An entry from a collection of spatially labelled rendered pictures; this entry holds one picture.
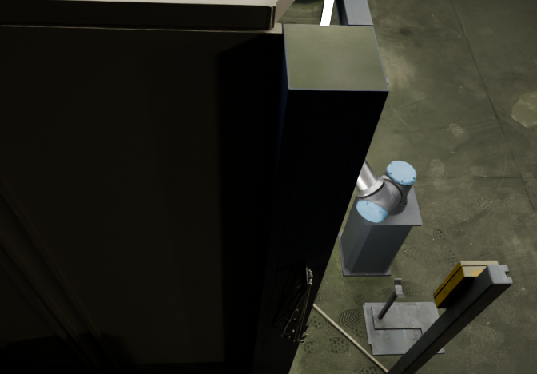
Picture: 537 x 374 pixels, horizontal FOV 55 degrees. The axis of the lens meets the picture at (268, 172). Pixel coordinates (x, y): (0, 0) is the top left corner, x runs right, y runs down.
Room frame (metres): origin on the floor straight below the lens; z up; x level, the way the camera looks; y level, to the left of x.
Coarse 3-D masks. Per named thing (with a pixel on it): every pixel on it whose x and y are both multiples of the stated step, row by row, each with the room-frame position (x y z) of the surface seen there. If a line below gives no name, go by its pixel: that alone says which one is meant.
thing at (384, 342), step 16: (368, 304) 0.89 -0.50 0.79; (384, 304) 0.90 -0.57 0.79; (400, 304) 0.90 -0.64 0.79; (416, 304) 0.91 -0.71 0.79; (432, 304) 0.92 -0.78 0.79; (368, 320) 0.82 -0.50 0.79; (384, 336) 0.75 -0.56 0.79; (400, 336) 0.76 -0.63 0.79; (416, 336) 0.77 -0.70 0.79; (384, 352) 0.69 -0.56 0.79; (400, 352) 0.69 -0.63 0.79
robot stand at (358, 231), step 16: (352, 208) 1.62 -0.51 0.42; (416, 208) 1.52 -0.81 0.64; (352, 224) 1.55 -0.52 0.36; (368, 224) 1.39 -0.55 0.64; (384, 224) 1.40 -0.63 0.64; (400, 224) 1.41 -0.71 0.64; (416, 224) 1.42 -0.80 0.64; (352, 240) 1.47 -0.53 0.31; (368, 240) 1.40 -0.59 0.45; (384, 240) 1.42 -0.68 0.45; (400, 240) 1.43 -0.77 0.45; (352, 256) 1.42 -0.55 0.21; (368, 256) 1.41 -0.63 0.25; (384, 256) 1.42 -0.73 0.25; (352, 272) 1.40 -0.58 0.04; (368, 272) 1.42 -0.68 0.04; (384, 272) 1.43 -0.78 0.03
